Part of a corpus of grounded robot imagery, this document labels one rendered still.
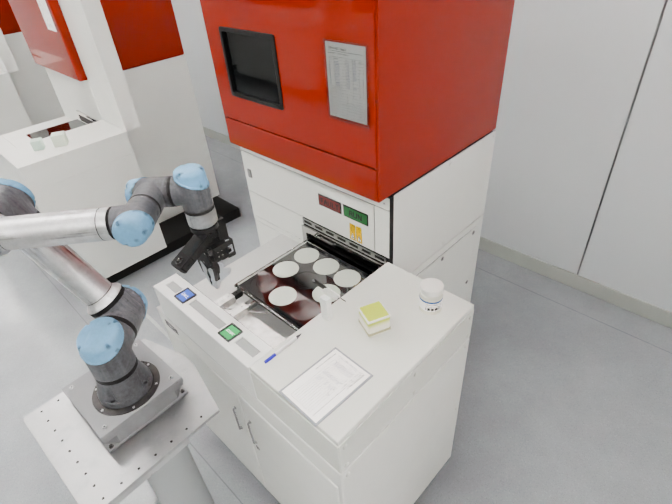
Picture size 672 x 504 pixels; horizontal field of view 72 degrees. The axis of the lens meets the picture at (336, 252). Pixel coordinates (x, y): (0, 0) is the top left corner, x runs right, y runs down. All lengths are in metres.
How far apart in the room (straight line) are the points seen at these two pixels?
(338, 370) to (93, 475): 0.70
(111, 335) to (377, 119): 0.93
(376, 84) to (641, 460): 1.95
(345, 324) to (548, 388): 1.44
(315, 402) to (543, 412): 1.49
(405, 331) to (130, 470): 0.84
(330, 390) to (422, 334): 0.33
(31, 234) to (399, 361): 0.94
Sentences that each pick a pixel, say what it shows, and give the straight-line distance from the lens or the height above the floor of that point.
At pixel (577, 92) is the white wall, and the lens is 2.74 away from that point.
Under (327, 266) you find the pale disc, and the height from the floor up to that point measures 0.90.
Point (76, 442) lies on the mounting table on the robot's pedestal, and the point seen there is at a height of 0.82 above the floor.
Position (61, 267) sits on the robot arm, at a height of 1.27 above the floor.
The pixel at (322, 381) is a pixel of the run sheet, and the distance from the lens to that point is 1.28.
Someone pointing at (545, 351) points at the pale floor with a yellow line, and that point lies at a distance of 2.77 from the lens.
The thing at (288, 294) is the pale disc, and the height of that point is 0.90.
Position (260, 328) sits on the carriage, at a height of 0.88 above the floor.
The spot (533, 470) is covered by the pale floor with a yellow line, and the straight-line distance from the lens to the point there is 2.34.
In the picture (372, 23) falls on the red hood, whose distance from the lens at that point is 1.29.
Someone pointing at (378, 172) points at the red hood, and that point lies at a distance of 1.42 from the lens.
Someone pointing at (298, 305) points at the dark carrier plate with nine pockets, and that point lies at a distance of 1.59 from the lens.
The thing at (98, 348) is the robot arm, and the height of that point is 1.11.
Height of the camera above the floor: 1.98
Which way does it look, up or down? 37 degrees down
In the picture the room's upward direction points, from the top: 5 degrees counter-clockwise
